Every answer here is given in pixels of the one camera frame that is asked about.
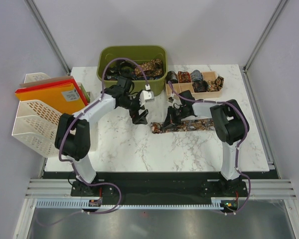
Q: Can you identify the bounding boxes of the brown patterned tie in bin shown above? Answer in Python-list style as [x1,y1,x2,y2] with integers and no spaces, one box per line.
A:
[140,58,163,78]

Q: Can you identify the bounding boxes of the grey blue rolled tie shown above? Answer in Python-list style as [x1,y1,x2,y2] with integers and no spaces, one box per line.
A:
[190,70,203,82]

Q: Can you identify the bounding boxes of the left aluminium corner post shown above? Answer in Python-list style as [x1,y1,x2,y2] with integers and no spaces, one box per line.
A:
[24,0,71,75]

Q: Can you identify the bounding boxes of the brown cat pattern tie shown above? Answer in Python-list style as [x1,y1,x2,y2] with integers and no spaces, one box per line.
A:
[150,119,215,134]

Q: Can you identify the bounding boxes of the red folder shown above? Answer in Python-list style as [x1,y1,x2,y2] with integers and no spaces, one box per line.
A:
[15,77,88,105]

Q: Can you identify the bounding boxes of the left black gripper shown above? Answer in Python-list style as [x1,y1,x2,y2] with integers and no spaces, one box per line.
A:
[119,93,148,124]

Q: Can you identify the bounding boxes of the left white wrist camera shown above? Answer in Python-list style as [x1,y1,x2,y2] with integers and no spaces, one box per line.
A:
[139,84,154,106]

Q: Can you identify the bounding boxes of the wooden compartment tray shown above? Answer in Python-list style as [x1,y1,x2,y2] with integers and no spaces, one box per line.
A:
[165,71,221,99]

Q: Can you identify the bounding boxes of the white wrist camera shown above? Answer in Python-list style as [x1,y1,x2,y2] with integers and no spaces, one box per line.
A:
[167,97,174,104]
[139,84,154,106]

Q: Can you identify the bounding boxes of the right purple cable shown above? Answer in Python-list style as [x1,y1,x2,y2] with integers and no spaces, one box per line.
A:
[168,81,252,216]

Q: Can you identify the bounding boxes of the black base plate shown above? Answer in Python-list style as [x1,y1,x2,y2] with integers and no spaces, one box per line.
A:
[71,172,248,204]

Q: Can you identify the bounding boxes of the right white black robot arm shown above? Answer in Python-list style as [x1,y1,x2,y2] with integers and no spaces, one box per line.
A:
[161,90,250,196]

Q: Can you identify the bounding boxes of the olive green plastic bin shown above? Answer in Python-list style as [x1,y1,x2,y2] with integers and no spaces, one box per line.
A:
[97,45,167,96]

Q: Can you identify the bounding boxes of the aluminium rail frame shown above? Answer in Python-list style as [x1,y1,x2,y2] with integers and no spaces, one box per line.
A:
[25,179,296,200]

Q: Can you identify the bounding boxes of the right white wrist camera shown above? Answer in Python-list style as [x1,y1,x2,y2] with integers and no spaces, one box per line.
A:
[167,97,174,104]

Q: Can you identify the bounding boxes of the red patterned rolled tie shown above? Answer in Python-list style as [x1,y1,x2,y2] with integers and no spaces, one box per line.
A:
[177,71,191,83]

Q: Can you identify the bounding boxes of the black rolled tie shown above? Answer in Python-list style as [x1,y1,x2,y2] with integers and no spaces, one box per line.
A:
[165,71,178,84]

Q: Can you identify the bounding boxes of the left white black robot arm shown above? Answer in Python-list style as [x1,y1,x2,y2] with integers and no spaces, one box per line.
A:
[54,78,154,196]

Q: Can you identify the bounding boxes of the orange folder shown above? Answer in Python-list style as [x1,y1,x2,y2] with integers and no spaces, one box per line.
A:
[15,83,86,115]

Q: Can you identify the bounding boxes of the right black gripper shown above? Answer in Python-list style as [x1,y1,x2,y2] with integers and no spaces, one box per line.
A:
[162,106,189,130]

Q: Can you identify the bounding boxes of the aluminium corner post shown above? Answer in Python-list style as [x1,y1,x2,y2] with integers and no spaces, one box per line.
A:
[242,0,289,73]
[24,0,71,75]

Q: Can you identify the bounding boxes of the right aluminium corner post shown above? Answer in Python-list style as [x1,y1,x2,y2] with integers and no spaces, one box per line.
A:
[242,0,289,73]

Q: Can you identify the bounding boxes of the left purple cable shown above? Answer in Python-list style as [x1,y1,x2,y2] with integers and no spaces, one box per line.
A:
[36,57,151,226]

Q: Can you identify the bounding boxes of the purple cable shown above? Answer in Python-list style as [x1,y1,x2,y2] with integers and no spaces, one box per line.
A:
[168,81,252,216]
[36,57,151,226]

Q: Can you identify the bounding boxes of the black ties in bin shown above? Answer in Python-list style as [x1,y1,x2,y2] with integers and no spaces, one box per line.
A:
[105,60,136,81]

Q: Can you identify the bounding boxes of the white slotted cable duct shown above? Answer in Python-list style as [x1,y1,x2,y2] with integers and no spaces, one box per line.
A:
[35,198,237,210]

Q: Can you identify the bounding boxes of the brown patterned loose tie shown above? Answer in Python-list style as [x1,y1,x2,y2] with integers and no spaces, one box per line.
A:
[207,76,224,92]

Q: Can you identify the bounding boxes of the white plastic file rack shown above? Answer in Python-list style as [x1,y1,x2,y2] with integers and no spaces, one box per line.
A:
[11,72,97,158]

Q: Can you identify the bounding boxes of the dark patterned rolled tie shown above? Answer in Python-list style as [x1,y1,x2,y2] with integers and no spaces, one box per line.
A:
[192,80,208,93]

